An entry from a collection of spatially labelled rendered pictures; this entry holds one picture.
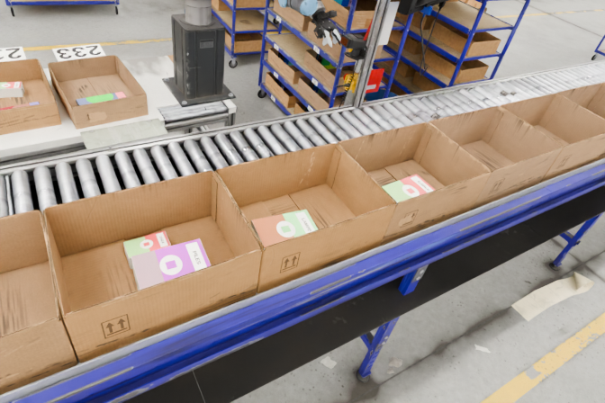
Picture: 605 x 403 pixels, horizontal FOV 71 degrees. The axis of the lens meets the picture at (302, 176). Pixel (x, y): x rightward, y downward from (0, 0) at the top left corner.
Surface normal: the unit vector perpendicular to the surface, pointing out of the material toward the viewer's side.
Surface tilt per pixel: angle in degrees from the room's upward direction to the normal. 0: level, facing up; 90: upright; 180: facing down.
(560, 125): 89
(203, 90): 90
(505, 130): 90
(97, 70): 88
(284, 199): 0
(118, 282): 2
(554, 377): 0
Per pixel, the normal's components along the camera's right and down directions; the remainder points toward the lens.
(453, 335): 0.15, -0.76
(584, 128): -0.86, 0.21
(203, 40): 0.54, 0.60
